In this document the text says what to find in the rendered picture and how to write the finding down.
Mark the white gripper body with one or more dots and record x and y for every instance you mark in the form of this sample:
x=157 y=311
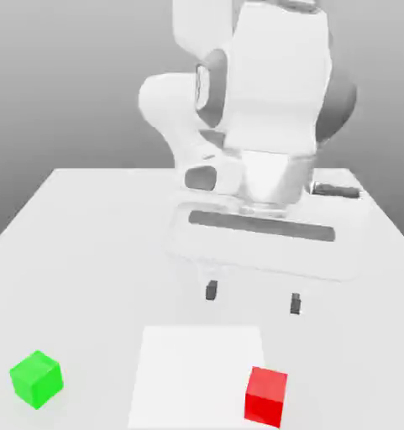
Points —
x=255 y=250

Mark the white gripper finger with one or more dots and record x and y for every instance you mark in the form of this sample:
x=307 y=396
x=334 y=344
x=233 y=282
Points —
x=295 y=304
x=211 y=290

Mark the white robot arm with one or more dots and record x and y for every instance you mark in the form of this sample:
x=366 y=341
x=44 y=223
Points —
x=275 y=84

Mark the small red cube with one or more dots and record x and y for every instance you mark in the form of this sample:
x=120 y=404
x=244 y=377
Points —
x=265 y=398

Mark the small green cube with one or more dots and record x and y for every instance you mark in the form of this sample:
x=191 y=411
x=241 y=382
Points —
x=36 y=379

